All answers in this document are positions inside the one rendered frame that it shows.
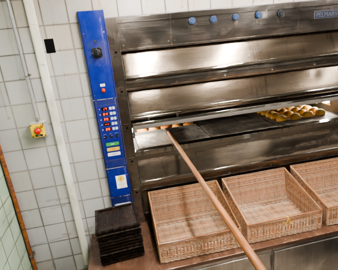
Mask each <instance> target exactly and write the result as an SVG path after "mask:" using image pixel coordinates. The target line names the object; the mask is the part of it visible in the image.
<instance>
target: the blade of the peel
mask: <svg viewBox="0 0 338 270"><path fill-rule="evenodd" d="M193 127H196V123H194V122H193V124H191V125H184V126H177V127H169V130H170V131H172V130H179V129H186V128H193ZM134 131H135V136H140V135H144V134H151V133H158V132H165V129H158V130H151V131H149V130H148V131H144V132H137V131H136V130H134Z"/></svg>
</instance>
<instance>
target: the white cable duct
mask: <svg viewBox="0 0 338 270"><path fill-rule="evenodd" d="M23 1H24V6H25V10H26V15H27V19H28V24H29V27H30V31H31V36H32V40H33V44H34V49H35V53H36V58H37V61H38V66H39V70H40V74H41V79H42V83H43V88H44V91H45V95H46V100H47V104H48V109H49V113H50V117H51V120H52V125H53V130H54V134H55V139H56V143H57V148H58V152H59V155H60V159H61V164H62V168H63V173H64V178H65V182H66V185H67V189H68V194H69V198H70V203H71V207H72V212H73V215H74V219H75V224H76V228H77V232H78V237H79V241H80V246H81V249H82V254H83V258H84V263H85V265H88V264H89V257H90V254H89V249H88V245H87V241H86V236H85V231H84V227H83V223H82V218H81V214H80V210H79V205H78V201H77V196H76V191H75V187H74V182H73V179H72V174H71V170H70V165H69V160H68V156H67V151H66V147H65V143H64V139H63V134H62V129H61V125H60V120H59V116H58V112H57V107H56V103H55V98H54V93H53V89H52V84H51V81H50V76H49V72H48V67H47V62H46V58H45V53H44V50H43V45H42V41H41V36H40V31H39V27H38V22H37V19H36V14H35V9H34V5H33V0H23Z"/></svg>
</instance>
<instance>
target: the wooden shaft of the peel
mask: <svg viewBox="0 0 338 270"><path fill-rule="evenodd" d="M167 134H168V136H169V137H170V139H171V140H172V142H173V143H174V145H175V146H176V148H177V150H178V151H179V153H180V154H181V156H182V157H183V159H184V160H185V162H186V163H187V165H188V166H189V168H190V170H191V171H192V173H193V174H194V176H195V177H196V179H197V180H198V182H199V183H200V185H201V186H202V188H203V190H204V191H205V193H206V194H207V196H208V197H209V199H210V200H211V202H212V203H213V205H214V206H215V208H216V209H217V211H218V213H219V214H220V216H221V217H222V219H223V220H224V222H225V223H226V225H227V226H228V228H229V229H230V231H231V232H232V234H233V236H234V237H235V239H236V240H237V242H238V243H239V245H240V246H241V248H242V249H243V251H244V253H245V254H246V255H247V257H248V259H249V260H250V262H251V263H252V265H253V266H254V268H255V269H256V270H267V269H266V268H265V267H264V265H263V263H262V262H261V261H260V259H259V258H258V257H257V255H256V254H255V252H254V251H253V249H252V248H251V247H250V245H249V244H248V242H247V241H246V240H245V238H244V236H243V235H242V234H241V232H240V231H239V229H238V228H237V226H236V225H235V224H234V222H233V221H232V219H231V218H230V217H229V215H228V213H227V212H226V211H225V209H224V208H223V206H222V205H221V204H220V202H219V201H218V199H217V198H216V197H215V195H214V194H213V192H212V191H211V189H210V188H209V187H208V185H207V184H206V182H205V181H204V179H203V178H202V176H201V175H200V174H199V172H198V171H197V170H196V168H195V167H194V165H193V164H192V162H191V161H190V159H189V158H188V156H187V155H186V153H185V152H184V151H183V149H182V148H181V147H180V145H179V144H178V142H177V141H176V139H175V138H174V137H173V135H172V134H171V132H170V131H167Z"/></svg>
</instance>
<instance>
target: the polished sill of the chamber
mask: <svg viewBox="0 0 338 270"><path fill-rule="evenodd" d="M334 124H338V117H335V118H329V119H322V120H318V121H311V122H305V123H298V124H291V125H285V126H278V127H271V128H267V129H261V130H254V131H247V132H241V133H234V134H228V135H223V136H217V137H210V138H204V139H197V140H191V141H184V142H179V143H178V144H179V145H180V147H181V148H182V149H187V148H193V147H200V146H206V145H213V144H219V143H225V142H229V141H236V140H243V139H249V138H255V137H262V136H268V135H272V134H279V133H285V132H291V131H298V130H305V129H311V128H317V127H321V126H328V125H334ZM170 151H177V148H176V146H175V145H174V144H167V145H160V146H153V147H147V148H140V149H135V154H136V157H138V156H144V155H151V154H157V153H163V152H170Z"/></svg>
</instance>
